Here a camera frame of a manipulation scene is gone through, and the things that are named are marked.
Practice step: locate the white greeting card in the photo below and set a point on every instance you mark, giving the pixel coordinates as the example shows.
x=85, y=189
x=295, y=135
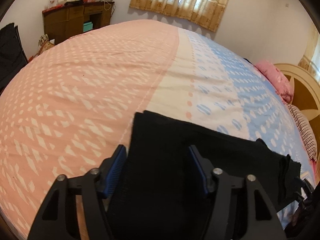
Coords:
x=53, y=0

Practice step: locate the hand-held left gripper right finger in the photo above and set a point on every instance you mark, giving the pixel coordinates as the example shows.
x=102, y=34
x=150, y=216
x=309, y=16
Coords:
x=199, y=170

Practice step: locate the pink floral pillow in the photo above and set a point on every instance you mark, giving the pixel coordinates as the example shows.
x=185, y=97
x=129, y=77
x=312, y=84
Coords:
x=277, y=80

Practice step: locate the black chair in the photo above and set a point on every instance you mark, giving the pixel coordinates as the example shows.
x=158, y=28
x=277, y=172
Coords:
x=11, y=55

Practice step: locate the black pants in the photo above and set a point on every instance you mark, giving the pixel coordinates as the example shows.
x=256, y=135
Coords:
x=162, y=155

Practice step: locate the teal box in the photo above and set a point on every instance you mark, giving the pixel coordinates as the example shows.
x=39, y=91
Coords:
x=88, y=27

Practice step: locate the cream and brown headboard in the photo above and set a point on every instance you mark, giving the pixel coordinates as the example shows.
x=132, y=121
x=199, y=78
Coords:
x=307, y=90

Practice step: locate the short yellow window curtain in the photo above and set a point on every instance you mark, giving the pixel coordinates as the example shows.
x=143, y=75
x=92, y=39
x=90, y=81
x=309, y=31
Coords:
x=180, y=0

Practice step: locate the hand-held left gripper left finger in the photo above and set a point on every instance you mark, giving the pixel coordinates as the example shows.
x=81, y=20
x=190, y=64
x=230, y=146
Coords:
x=116, y=172

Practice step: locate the dark cloth on desk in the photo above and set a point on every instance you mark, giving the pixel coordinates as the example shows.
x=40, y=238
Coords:
x=73, y=2

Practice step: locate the brown wooden desk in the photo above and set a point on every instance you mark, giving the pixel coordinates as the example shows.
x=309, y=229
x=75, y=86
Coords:
x=65, y=20

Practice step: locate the long yellow window curtain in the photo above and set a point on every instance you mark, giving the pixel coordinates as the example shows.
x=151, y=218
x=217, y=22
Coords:
x=312, y=55

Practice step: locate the printed pink and blue bedsheet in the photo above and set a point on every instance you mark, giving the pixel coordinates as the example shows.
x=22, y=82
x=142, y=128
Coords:
x=100, y=80

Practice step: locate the striped pillow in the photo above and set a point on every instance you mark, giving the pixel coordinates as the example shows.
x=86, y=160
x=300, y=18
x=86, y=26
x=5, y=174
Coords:
x=303, y=130

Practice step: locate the patterned bag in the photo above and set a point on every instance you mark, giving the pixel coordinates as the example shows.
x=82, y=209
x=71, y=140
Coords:
x=46, y=43

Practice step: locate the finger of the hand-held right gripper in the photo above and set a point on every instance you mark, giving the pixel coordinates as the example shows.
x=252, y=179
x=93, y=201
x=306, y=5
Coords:
x=305, y=188

